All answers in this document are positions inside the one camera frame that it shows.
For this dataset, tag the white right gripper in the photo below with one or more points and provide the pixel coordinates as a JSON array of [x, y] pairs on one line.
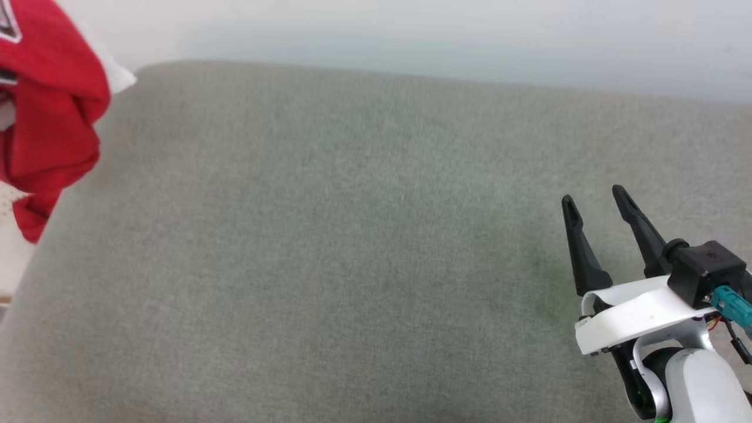
[[634, 314]]

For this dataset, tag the teal right camera connector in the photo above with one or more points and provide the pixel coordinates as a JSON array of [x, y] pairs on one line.
[[731, 305]]

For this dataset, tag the cream laundry basket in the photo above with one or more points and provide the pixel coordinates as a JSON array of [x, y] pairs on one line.
[[12, 264]]

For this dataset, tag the red and white garment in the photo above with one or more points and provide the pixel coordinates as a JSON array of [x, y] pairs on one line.
[[53, 88]]

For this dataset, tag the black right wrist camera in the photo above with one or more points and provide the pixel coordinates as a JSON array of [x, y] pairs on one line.
[[702, 270]]

